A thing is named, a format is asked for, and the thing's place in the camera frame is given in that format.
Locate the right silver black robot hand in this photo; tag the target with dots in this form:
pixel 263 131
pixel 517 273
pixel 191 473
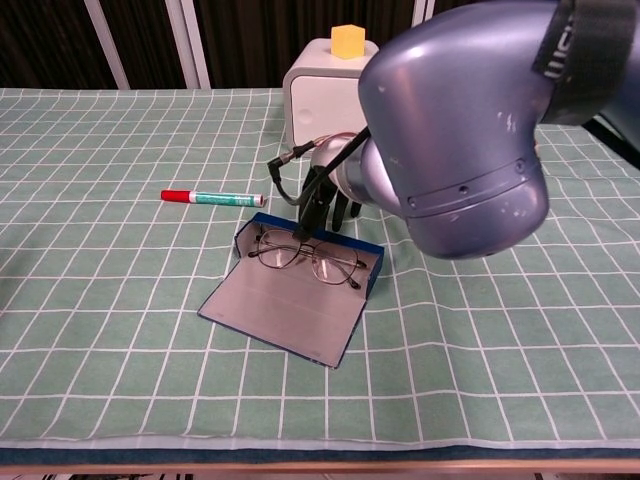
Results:
pixel 330 155

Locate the metal-framed eyeglasses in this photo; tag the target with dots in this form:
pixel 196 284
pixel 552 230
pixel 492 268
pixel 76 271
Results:
pixel 272 257

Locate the blue glasses case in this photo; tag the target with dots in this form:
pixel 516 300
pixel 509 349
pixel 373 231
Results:
pixel 280 310

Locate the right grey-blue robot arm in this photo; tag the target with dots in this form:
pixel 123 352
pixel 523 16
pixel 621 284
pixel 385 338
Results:
pixel 450 125

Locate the white cube cabinet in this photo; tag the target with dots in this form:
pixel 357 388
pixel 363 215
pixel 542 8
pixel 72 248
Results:
pixel 320 100

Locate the yellow cube block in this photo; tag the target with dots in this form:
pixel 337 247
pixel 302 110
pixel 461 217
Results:
pixel 348 42

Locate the green marker red cap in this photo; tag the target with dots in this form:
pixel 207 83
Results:
pixel 220 198

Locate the dark pleated curtain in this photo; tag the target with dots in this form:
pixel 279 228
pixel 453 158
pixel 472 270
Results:
pixel 280 30

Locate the green white checkered tablecloth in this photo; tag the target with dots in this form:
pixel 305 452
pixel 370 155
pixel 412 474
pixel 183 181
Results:
pixel 150 325

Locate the dark blue table underlay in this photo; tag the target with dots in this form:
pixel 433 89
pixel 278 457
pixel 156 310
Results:
pixel 320 455

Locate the white frame post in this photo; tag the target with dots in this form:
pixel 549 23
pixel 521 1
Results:
pixel 107 45
pixel 189 50
pixel 422 10

